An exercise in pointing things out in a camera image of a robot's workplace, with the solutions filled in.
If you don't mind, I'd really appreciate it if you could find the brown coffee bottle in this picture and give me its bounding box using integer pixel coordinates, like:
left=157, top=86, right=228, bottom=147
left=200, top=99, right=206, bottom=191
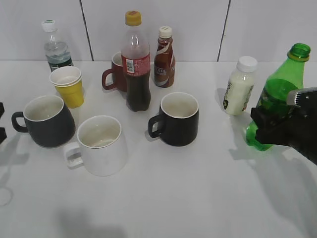
left=154, top=26, right=176, bottom=88

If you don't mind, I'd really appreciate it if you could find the cola bottle yellow cap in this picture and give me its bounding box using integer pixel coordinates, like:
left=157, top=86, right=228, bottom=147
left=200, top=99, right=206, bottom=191
left=121, top=10, right=151, bottom=112

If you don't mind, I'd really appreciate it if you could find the red mug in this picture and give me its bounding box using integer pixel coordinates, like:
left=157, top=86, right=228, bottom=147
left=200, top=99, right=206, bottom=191
left=102, top=52, right=127, bottom=92

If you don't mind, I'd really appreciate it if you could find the white mug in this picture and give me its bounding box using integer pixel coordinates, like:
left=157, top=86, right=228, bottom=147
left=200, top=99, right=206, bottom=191
left=63, top=115, right=128, bottom=176

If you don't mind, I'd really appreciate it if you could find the clear water bottle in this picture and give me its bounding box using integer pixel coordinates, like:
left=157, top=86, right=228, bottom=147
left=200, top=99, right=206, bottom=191
left=42, top=20, right=73, bottom=72

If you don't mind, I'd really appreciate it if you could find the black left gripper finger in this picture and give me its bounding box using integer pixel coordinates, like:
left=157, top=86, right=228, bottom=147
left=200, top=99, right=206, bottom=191
left=0, top=102, right=4, bottom=118
left=0, top=127, right=6, bottom=143

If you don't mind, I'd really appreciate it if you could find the black mug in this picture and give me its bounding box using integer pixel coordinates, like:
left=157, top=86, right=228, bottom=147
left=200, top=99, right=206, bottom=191
left=148, top=92, right=200, bottom=146

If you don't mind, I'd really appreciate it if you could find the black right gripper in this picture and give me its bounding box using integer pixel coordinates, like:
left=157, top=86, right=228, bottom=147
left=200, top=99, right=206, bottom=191
left=251, top=87, right=317, bottom=164

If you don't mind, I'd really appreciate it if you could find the gray mug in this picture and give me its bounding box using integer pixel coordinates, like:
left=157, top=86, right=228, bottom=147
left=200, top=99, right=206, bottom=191
left=11, top=95, right=76, bottom=148

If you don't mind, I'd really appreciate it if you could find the green sprite bottle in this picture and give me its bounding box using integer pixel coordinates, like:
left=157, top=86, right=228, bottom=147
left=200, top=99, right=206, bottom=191
left=246, top=43, right=311, bottom=151

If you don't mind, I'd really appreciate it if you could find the white milk bottle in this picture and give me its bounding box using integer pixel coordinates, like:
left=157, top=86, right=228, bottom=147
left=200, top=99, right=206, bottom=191
left=223, top=56, right=258, bottom=116

